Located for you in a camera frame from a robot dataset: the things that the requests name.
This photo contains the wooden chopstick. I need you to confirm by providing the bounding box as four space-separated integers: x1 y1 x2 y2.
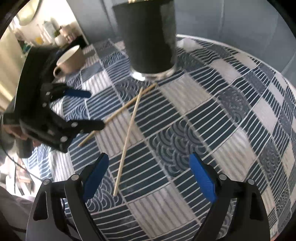
78 83 157 147
113 88 144 196

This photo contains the black cylindrical utensil holder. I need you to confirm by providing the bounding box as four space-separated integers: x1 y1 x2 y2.
112 1 177 81

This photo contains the person's left hand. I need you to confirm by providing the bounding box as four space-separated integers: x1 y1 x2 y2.
1 124 30 150

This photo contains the beige ceramic mug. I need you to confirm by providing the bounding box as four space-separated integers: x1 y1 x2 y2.
53 45 86 78

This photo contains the small potted succulent plant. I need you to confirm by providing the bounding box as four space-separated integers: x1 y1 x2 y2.
54 30 67 47

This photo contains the pink lidded glass jar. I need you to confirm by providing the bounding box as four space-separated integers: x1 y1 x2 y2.
59 25 77 43

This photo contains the blue white patterned tablecloth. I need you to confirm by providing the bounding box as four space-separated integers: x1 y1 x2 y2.
25 37 295 240

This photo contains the grey-blue backdrop panel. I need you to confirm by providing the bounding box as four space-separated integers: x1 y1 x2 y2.
67 0 295 84

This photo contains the oval wall mirror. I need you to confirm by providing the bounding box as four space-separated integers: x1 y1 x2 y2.
16 0 42 26

